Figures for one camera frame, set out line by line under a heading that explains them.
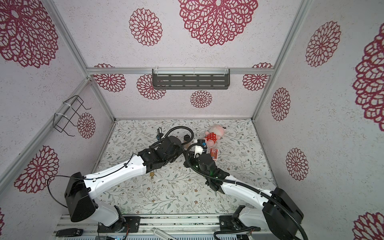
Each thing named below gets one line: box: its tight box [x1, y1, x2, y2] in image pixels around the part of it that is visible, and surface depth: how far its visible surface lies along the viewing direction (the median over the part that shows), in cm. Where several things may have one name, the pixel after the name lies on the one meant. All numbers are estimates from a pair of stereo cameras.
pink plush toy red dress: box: [205, 125, 225, 147], surface depth 105 cm
